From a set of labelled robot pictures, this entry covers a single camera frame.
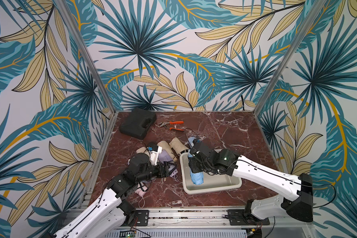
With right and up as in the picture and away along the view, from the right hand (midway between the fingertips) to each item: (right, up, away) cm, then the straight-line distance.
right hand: (190, 164), depth 73 cm
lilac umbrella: (-15, 0, +14) cm, 20 cm away
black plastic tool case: (-35, +21, +30) cm, 51 cm away
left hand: (-9, -2, -4) cm, 9 cm away
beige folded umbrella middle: (-15, +6, +24) cm, 29 cm away
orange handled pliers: (-18, +20, +36) cm, 46 cm away
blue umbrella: (+2, -5, -6) cm, 8 cm away
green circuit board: (-29, -34, -2) cm, 45 cm away
